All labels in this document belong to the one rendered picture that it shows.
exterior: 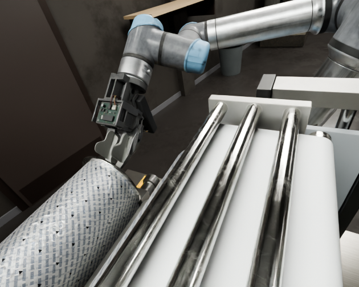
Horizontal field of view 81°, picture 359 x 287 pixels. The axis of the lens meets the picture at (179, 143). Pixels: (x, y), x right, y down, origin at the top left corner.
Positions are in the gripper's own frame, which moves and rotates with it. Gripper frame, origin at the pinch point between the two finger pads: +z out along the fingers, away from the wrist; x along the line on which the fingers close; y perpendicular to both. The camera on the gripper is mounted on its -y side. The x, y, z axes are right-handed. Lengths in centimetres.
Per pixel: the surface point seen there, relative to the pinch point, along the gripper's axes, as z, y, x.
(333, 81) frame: -18.0, 9.7, 37.5
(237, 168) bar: -4.3, 23.0, 30.7
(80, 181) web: 3.1, 10.8, 2.5
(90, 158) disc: -1.0, 8.1, 0.2
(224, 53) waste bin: -212, -286, -80
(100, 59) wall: -98, -114, -158
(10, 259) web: 13.7, 19.5, 3.6
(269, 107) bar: -11.2, 17.2, 31.5
